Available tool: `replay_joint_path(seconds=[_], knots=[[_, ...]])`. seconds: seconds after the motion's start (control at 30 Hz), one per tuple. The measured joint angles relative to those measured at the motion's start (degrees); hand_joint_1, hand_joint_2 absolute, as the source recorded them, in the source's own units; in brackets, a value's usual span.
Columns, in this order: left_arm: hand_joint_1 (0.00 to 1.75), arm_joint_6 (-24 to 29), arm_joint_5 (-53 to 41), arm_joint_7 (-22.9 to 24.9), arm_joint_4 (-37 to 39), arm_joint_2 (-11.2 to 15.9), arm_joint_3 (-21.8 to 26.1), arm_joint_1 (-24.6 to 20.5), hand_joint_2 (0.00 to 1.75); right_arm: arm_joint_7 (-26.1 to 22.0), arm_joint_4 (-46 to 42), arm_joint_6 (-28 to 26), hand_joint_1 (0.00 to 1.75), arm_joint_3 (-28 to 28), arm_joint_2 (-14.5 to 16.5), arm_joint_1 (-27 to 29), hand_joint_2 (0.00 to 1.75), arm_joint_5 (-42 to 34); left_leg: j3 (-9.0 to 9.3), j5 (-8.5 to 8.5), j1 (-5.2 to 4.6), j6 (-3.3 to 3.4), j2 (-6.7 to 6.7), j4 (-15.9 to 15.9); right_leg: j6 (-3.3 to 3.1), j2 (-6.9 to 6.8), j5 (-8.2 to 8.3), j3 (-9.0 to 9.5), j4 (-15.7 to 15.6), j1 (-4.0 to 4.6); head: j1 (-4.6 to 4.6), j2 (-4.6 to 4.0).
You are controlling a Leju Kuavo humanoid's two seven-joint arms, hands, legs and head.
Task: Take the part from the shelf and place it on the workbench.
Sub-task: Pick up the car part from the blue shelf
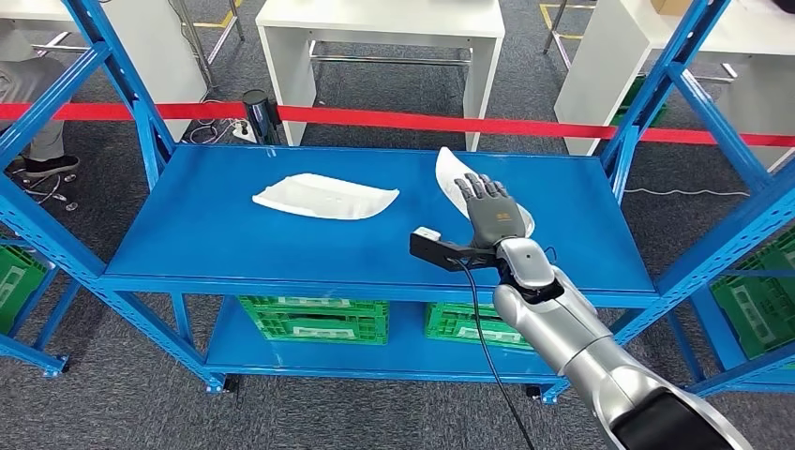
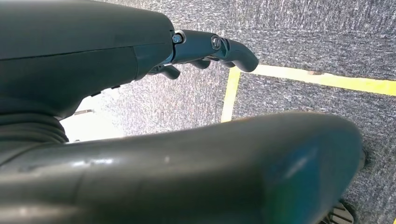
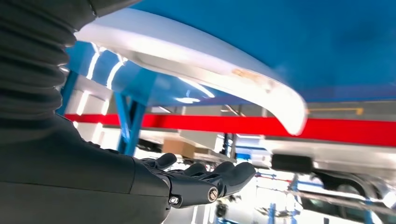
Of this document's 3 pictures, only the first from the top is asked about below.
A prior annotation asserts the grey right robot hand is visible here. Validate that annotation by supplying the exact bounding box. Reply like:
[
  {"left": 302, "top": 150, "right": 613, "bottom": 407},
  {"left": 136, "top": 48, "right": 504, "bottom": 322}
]
[{"left": 453, "top": 172, "right": 529, "bottom": 249}]

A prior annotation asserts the white shell part orange marking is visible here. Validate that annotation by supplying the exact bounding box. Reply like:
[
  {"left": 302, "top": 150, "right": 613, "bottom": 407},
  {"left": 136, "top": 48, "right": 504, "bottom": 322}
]
[{"left": 434, "top": 146, "right": 536, "bottom": 239}]

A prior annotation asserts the plain white shell part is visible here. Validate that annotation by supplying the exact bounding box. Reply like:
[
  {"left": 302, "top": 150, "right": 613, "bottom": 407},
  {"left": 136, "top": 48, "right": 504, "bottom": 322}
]
[{"left": 251, "top": 172, "right": 401, "bottom": 221}]

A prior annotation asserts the red barrier belt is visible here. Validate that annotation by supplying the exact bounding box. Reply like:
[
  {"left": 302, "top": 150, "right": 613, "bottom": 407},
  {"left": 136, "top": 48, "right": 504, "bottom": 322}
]
[
  {"left": 0, "top": 102, "right": 248, "bottom": 123},
  {"left": 276, "top": 105, "right": 795, "bottom": 149}
]

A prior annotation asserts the white table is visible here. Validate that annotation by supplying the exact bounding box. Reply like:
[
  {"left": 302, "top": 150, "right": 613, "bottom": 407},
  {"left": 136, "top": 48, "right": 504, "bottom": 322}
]
[
  {"left": 0, "top": 0, "right": 209, "bottom": 143},
  {"left": 255, "top": 0, "right": 506, "bottom": 153},
  {"left": 554, "top": 0, "right": 795, "bottom": 173}
]

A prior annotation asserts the yellow floor tape outline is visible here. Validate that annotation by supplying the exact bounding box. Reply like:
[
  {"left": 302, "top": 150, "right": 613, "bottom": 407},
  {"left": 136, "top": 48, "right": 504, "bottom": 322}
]
[{"left": 538, "top": 3, "right": 597, "bottom": 39}]

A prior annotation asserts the brown cardboard box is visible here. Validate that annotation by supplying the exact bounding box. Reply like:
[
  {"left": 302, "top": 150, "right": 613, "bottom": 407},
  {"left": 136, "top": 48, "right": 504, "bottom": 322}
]
[{"left": 650, "top": 0, "right": 694, "bottom": 18}]

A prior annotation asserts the person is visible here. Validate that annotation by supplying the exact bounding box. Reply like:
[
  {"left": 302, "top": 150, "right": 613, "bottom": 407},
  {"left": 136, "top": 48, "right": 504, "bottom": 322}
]
[{"left": 0, "top": 57, "right": 81, "bottom": 179}]

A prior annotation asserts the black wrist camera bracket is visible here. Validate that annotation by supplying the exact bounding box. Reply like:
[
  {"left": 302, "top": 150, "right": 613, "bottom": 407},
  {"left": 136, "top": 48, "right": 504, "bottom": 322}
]
[{"left": 409, "top": 232, "right": 502, "bottom": 273}]

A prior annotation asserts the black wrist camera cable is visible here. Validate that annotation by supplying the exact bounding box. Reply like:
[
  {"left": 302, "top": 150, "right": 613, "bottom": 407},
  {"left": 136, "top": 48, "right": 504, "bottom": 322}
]
[{"left": 456, "top": 261, "right": 536, "bottom": 450}]

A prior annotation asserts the black barrier post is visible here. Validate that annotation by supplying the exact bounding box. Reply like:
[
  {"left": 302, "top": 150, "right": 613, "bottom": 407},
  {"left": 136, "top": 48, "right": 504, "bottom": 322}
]
[{"left": 242, "top": 89, "right": 282, "bottom": 147}]

